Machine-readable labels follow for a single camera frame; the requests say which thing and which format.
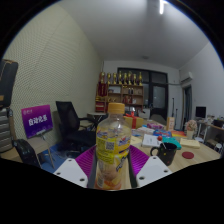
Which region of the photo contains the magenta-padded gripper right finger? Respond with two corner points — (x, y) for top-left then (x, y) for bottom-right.
(128, 144), (173, 190)

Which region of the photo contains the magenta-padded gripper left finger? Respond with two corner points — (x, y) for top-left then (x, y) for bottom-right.
(53, 145), (98, 190)

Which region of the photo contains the orange-capped drink bottle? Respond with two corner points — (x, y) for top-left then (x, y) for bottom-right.
(94, 102), (133, 191)

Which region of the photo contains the small pale yellow notepad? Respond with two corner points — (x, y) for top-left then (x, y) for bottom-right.
(129, 135), (144, 146)

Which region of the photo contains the white booklet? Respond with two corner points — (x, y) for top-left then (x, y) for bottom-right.
(141, 133), (163, 148)

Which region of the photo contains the black mug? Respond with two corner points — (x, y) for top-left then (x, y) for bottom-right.
(149, 142), (178, 167)

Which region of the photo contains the red-tipped white stirrer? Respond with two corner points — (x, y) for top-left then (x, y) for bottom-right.
(157, 135), (167, 150)

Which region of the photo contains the blue colourful magazine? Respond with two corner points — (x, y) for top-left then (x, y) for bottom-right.
(153, 129), (173, 138)

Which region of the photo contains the yellow gift box red ribbon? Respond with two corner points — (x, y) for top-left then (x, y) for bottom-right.
(123, 111), (145, 130)

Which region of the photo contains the teal book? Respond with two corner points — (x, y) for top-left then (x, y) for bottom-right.
(162, 136), (183, 150)

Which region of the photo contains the black office chair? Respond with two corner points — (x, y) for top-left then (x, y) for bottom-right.
(55, 100), (98, 153)

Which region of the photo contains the orange book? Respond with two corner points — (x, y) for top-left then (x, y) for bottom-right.
(171, 130), (187, 138)

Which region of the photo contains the small cream upright box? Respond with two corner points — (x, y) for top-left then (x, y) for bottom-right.
(166, 116), (176, 132)

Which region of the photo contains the flat round red coaster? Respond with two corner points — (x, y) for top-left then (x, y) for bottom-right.
(181, 151), (195, 160)

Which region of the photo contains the large pale yellow notepad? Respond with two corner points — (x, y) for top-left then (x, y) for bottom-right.
(179, 138), (202, 149)

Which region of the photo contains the flower bouquet in white pot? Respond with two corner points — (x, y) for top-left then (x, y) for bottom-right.
(185, 119), (198, 140)

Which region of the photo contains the purple sign board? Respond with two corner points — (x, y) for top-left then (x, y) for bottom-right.
(21, 104), (54, 139)

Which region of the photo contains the dark glass door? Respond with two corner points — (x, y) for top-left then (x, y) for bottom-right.
(117, 67), (169, 121)

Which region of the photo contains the wooden shelf unit with trophies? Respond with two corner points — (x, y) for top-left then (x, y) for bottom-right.
(94, 70), (145, 114)

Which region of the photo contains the black computer monitor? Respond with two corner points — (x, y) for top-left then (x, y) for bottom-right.
(195, 106), (208, 119)

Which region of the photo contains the grey ribbed suitcase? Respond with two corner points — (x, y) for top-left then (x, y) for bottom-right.
(0, 107), (14, 154)

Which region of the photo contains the white wall air conditioner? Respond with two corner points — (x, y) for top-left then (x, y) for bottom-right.
(179, 71), (194, 84)

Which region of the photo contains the black bag with tan straps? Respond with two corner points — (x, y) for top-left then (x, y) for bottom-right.
(0, 59), (19, 109)

